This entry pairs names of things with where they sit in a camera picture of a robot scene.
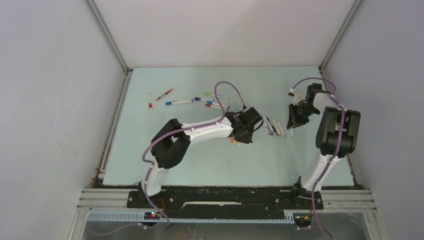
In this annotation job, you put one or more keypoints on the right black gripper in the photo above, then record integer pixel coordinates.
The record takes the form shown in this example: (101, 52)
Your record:
(294, 121)

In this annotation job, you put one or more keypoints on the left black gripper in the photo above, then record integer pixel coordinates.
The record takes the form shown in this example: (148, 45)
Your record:
(246, 140)

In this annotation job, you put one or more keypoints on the yellow capped marker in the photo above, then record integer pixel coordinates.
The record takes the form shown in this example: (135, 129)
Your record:
(280, 129)

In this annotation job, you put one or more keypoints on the orange capped marker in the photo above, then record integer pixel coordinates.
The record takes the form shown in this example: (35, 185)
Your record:
(275, 126)

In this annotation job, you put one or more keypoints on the dark green thin pen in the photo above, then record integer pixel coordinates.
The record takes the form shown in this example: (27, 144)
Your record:
(270, 124)

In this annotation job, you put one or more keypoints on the blue marker white body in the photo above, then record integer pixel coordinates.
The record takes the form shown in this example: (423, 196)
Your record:
(267, 126)

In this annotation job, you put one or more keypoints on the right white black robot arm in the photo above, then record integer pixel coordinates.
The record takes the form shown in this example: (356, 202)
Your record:
(336, 136)

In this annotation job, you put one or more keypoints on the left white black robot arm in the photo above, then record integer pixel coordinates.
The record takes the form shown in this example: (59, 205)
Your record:
(169, 146)

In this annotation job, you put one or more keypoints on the red orange thin pen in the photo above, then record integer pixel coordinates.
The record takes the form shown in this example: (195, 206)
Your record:
(165, 93)

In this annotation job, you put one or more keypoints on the brown capped marker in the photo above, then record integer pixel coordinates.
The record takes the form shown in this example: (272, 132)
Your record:
(212, 106)

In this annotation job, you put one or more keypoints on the blue marker beside brown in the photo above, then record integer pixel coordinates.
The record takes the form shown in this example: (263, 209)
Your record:
(212, 103)

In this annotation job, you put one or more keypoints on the light green marker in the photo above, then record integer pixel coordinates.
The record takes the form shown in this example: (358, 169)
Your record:
(216, 95)

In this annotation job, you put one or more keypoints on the dark blue capped marker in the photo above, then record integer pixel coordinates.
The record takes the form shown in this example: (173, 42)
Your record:
(203, 99)

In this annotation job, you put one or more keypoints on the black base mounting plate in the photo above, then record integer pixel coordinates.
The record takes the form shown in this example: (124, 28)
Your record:
(224, 201)

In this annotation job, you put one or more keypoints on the right controller board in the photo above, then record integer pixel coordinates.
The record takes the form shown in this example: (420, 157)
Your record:
(302, 222)

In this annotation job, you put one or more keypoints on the controller board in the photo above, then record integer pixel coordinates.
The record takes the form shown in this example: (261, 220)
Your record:
(302, 222)
(152, 215)

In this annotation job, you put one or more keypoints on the red capped marker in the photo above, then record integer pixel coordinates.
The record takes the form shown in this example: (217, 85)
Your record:
(150, 105)

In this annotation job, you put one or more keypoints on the left controller board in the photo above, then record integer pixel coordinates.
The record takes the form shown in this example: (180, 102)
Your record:
(152, 215)

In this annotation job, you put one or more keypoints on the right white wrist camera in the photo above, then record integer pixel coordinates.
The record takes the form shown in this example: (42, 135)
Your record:
(297, 97)

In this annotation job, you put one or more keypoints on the right aluminium frame rail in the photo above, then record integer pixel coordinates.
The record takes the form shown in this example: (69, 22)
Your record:
(346, 23)

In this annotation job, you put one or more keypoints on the aluminium frame rail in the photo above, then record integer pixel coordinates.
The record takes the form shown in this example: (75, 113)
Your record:
(346, 23)
(124, 82)

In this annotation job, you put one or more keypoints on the grey slotted cable duct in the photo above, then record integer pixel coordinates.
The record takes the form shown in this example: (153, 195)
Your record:
(138, 216)

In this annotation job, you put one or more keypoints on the left aluminium frame rail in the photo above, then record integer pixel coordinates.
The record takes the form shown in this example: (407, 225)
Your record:
(124, 82)

